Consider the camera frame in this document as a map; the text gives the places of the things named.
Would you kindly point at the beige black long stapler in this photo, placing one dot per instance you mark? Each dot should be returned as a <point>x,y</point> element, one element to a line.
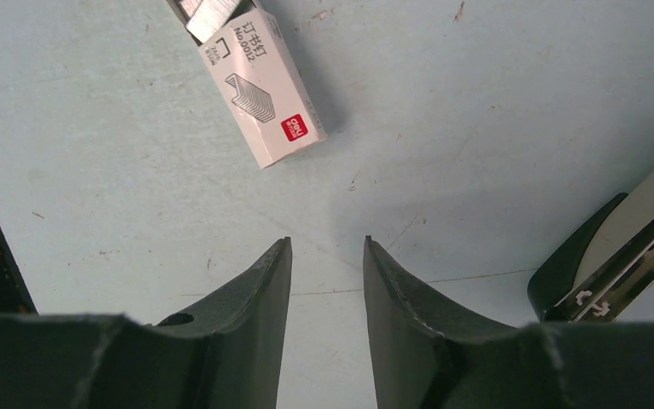
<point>603,266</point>

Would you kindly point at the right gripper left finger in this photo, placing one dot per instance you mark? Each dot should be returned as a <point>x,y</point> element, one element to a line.
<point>223,351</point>

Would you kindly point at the white staple box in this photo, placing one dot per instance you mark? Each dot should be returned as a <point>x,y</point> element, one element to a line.
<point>253,69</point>

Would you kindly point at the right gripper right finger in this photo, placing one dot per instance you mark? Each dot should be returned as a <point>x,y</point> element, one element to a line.
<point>428,351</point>

